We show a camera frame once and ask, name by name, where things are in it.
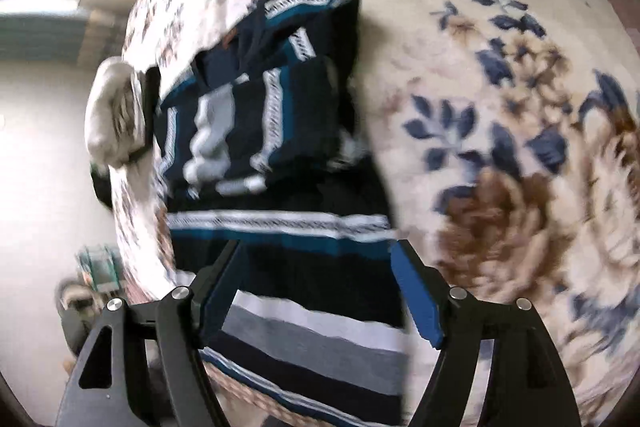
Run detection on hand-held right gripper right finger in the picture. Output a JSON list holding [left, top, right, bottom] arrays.
[[390, 239, 583, 427]]

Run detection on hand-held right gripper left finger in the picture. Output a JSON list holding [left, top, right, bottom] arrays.
[[55, 239, 251, 427]]

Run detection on striped navy teal sweater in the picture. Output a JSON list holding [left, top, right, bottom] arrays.
[[152, 0, 441, 427]]

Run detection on person's left hand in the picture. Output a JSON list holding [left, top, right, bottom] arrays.
[[84, 58, 148, 168]]

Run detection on grey curtain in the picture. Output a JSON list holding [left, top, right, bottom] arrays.
[[0, 4, 126, 62]]

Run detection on green box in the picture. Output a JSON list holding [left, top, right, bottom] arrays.
[[77, 244, 121, 293]]

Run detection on dark object on floor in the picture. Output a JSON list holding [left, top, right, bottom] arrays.
[[54, 279, 103, 358]]

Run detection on floral fleece blanket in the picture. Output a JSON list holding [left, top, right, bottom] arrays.
[[107, 0, 640, 427]]

